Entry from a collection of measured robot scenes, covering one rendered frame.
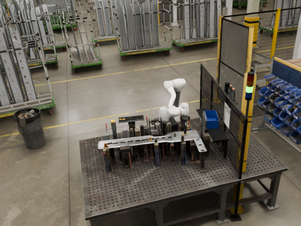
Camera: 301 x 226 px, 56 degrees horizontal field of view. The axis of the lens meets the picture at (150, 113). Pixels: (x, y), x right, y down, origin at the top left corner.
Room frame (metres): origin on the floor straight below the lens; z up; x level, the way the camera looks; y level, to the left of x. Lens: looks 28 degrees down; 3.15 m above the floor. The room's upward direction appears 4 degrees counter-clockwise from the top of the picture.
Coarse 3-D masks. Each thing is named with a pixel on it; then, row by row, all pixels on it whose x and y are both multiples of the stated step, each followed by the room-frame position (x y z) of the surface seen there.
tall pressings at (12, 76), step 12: (0, 36) 6.37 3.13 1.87; (12, 36) 6.44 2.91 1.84; (0, 48) 6.33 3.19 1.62; (12, 60) 6.41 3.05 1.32; (24, 60) 6.43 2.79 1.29; (0, 72) 6.29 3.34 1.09; (12, 72) 6.32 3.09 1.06; (24, 72) 6.39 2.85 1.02; (0, 84) 6.21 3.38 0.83; (12, 84) 6.28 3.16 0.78; (24, 84) 6.37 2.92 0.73; (0, 96) 6.16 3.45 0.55; (36, 96) 6.45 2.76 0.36
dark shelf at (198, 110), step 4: (208, 108) 3.96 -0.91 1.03; (200, 112) 3.84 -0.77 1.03; (200, 116) 3.72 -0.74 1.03; (220, 128) 3.34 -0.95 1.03; (208, 132) 3.26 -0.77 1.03; (212, 132) 3.26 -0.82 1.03; (216, 132) 3.25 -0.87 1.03; (220, 132) 3.24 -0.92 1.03; (224, 132) 3.23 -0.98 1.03; (212, 136) 3.16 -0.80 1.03; (216, 136) 3.15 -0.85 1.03; (220, 136) 3.14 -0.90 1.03; (224, 136) 3.14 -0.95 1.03; (212, 140) 3.07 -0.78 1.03; (216, 140) 3.06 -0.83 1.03; (220, 140) 3.06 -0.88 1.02; (224, 140) 3.07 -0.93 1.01; (228, 140) 3.07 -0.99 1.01
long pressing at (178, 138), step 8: (144, 136) 3.32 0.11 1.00; (152, 136) 3.31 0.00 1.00; (160, 136) 3.29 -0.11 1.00; (168, 136) 3.28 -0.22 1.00; (176, 136) 3.27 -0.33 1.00; (184, 136) 3.25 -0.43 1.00; (192, 136) 3.24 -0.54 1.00; (112, 144) 3.18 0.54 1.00; (120, 144) 3.17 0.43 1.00; (128, 144) 3.16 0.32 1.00; (136, 144) 3.15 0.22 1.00
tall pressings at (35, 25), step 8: (32, 0) 10.07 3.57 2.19; (0, 8) 9.59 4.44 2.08; (24, 8) 10.01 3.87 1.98; (32, 8) 10.25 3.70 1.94; (0, 16) 9.54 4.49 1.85; (24, 16) 9.98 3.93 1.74; (32, 16) 9.98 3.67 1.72; (16, 24) 9.87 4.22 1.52; (24, 24) 9.92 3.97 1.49; (32, 24) 9.95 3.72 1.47; (8, 32) 9.72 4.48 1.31; (32, 40) 10.16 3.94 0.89; (40, 40) 9.95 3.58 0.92; (32, 48) 9.91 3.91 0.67; (40, 48) 9.91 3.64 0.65; (32, 56) 9.81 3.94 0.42; (40, 56) 9.87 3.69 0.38
